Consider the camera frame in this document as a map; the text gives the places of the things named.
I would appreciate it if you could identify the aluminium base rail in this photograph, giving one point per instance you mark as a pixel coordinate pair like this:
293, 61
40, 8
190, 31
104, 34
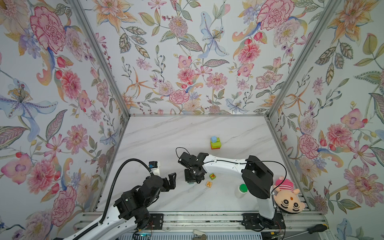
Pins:
231, 221

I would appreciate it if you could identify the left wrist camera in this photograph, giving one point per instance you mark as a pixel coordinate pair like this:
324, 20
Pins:
155, 168

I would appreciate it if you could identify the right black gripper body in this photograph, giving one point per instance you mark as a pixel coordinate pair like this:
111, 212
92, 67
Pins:
190, 177

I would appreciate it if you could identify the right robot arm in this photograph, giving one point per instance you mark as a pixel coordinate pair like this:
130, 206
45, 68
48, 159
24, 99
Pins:
257, 177

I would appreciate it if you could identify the white bottle green cap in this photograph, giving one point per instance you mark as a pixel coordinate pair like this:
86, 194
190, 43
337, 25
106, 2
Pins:
241, 191

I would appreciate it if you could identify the black handled screwdriver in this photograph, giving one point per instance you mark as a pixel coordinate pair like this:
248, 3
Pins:
314, 229

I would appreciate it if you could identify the green block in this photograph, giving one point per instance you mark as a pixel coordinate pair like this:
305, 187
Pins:
216, 145

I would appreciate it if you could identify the pink plush toy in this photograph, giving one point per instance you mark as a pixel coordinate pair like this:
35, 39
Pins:
287, 197

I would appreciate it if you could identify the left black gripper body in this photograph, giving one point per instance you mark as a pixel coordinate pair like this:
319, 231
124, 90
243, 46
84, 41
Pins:
164, 188

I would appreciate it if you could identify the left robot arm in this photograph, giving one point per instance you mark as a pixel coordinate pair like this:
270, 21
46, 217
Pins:
109, 226

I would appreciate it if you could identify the green cube red print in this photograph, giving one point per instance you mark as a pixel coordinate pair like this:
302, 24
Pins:
212, 176

